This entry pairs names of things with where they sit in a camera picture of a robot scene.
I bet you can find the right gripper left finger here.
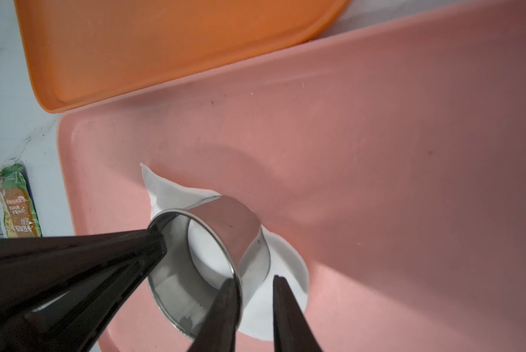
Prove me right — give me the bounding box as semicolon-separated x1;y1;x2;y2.
188;279;242;352

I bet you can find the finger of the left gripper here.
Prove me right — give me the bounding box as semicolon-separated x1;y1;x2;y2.
0;230;166;351

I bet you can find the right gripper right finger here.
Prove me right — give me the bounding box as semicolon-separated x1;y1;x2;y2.
273;275;323;352

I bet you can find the white dough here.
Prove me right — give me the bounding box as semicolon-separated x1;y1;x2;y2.
141;164;309;341

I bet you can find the small round metal cutter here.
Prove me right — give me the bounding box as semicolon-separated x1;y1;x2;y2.
147;196;271;339

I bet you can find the pink silicone mat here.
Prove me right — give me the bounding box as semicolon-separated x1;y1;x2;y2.
57;1;526;351

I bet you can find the green orange flour packet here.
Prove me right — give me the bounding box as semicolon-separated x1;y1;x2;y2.
0;164;42;238

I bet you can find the orange silicone mat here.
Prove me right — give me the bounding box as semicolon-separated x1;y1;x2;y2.
15;0;347;113

